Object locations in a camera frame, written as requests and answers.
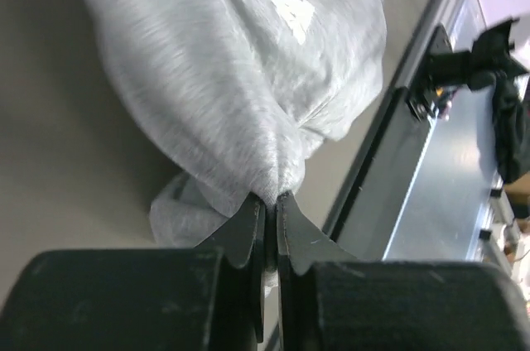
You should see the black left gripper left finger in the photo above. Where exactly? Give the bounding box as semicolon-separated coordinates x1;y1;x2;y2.
199;195;266;343

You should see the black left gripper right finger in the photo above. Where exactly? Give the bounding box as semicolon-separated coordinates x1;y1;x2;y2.
276;195;364;350

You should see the grey adidas t-shirt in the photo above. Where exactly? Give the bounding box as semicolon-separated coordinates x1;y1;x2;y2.
85;0;387;248

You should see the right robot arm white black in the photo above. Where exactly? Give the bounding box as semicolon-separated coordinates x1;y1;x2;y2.
408;19;528;189

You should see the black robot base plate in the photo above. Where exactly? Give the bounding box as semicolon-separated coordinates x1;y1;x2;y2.
330;25;452;260

